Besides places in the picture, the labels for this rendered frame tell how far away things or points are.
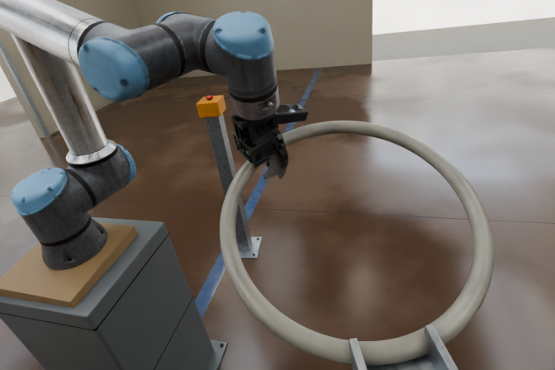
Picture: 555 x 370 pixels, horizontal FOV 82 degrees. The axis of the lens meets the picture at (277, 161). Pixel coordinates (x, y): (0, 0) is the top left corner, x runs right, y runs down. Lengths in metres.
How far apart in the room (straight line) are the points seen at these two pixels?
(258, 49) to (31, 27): 0.36
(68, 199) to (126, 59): 0.70
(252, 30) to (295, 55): 6.25
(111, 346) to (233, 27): 0.99
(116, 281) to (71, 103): 0.54
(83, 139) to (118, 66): 0.65
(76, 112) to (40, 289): 0.53
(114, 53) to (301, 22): 6.21
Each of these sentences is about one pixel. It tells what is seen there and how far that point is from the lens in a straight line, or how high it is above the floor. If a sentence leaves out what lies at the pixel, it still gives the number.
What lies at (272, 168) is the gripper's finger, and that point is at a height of 1.21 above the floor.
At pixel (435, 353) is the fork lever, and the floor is 1.11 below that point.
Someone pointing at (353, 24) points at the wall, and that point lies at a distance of 6.55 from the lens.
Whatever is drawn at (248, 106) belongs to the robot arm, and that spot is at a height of 1.38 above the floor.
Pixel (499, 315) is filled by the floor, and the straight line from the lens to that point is 2.07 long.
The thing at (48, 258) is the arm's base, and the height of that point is 0.93.
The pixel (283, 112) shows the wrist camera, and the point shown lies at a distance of 0.67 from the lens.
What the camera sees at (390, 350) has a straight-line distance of 0.54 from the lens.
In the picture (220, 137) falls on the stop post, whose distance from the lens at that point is 1.80.
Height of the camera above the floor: 1.57
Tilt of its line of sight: 29 degrees down
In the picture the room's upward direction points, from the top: 9 degrees counter-clockwise
